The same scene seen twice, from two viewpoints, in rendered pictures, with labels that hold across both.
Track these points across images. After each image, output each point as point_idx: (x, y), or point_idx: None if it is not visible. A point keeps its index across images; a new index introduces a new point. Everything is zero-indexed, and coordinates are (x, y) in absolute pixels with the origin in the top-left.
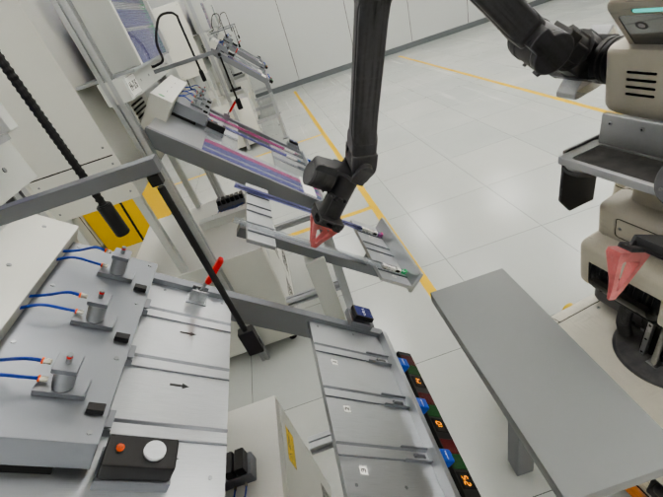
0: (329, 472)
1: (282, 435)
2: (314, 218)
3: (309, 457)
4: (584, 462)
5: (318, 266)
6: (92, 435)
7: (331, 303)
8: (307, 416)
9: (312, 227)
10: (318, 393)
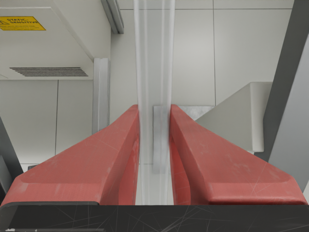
0: (131, 81)
1: (0, 8)
2: (82, 224)
3: (80, 55)
4: None
5: (242, 122)
6: None
7: (210, 130)
8: (197, 69)
9: (109, 151)
10: (221, 86)
